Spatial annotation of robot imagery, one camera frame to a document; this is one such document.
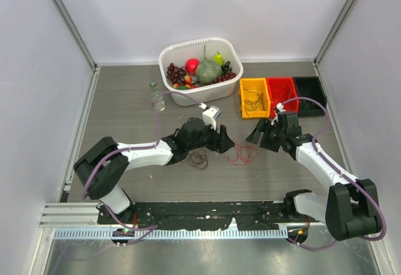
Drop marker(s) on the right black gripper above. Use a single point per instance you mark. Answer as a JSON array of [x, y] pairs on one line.
[[264, 125]]

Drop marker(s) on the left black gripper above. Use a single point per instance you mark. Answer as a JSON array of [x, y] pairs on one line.
[[220, 142]]

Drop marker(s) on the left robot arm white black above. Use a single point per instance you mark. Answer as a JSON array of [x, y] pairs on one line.
[[101, 168]]

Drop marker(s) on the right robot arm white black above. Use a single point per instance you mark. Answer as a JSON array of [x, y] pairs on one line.
[[350, 208]]

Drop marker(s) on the yellow storage bin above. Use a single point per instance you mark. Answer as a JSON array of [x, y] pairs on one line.
[[254, 98]]

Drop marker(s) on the red storage bin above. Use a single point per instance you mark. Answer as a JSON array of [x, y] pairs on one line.
[[280, 90]]

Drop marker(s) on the red cherry bunch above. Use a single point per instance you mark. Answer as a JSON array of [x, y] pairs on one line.
[[224, 77]]

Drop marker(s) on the black storage bin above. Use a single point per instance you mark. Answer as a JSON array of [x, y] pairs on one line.
[[310, 87]]

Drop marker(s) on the dark purple grape bunch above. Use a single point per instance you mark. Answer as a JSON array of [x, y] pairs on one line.
[[226, 68]]

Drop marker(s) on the green netted melon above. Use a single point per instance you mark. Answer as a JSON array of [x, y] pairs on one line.
[[207, 71]]

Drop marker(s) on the small peaches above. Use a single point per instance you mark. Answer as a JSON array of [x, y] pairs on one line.
[[184, 82]]

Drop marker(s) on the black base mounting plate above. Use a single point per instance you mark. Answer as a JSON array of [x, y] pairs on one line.
[[204, 216]]

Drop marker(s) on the clear glass bottle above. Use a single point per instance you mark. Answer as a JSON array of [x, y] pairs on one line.
[[157, 97]]

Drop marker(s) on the green pear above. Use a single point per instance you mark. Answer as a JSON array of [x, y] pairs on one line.
[[218, 59]]

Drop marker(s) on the dark red grape bunch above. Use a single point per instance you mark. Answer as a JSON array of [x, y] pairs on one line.
[[173, 71]]

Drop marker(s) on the red pomegranate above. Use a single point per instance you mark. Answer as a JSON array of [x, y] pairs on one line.
[[191, 65]]

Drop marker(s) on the white plastic basket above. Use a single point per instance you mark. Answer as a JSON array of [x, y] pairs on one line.
[[201, 49]]

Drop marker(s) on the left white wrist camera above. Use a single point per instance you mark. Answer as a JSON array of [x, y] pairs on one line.
[[210, 116]]

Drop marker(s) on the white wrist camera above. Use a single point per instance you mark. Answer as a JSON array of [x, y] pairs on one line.
[[210, 116], [279, 108]]

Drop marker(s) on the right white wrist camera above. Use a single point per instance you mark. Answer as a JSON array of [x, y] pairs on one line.
[[279, 108]]

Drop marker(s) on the white slotted cable duct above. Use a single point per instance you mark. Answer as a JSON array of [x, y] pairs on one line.
[[97, 233]]

